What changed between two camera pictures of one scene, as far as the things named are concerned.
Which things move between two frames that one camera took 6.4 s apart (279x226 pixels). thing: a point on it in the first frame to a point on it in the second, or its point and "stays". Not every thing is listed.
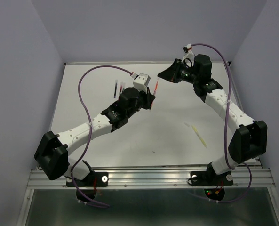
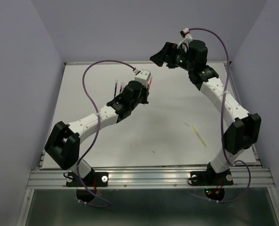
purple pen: (116, 84) stays
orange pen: (155, 92) to (150, 83)
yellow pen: (198, 135) stays
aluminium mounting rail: (157, 177) stays
